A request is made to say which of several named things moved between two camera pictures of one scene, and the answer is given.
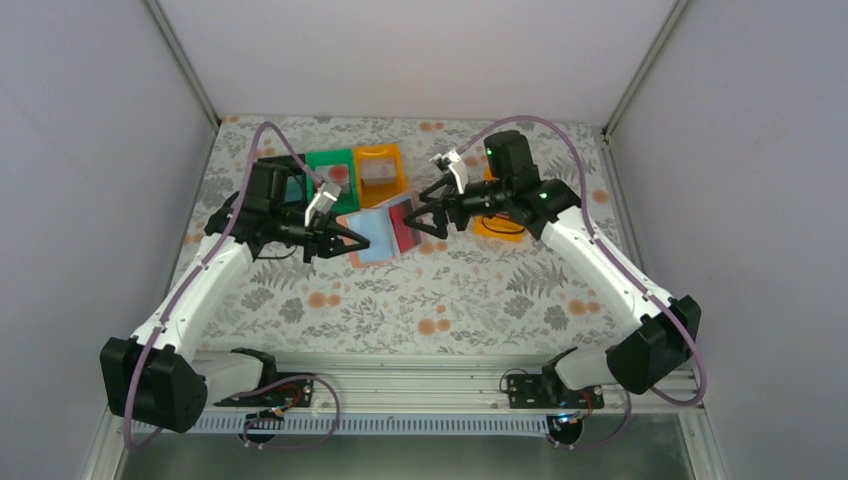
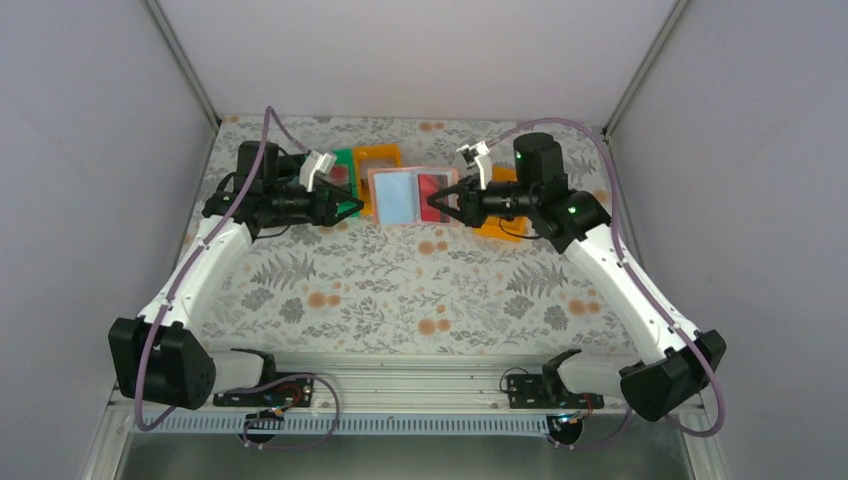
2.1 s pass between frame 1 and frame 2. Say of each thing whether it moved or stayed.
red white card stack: stayed
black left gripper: moved
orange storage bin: stayed
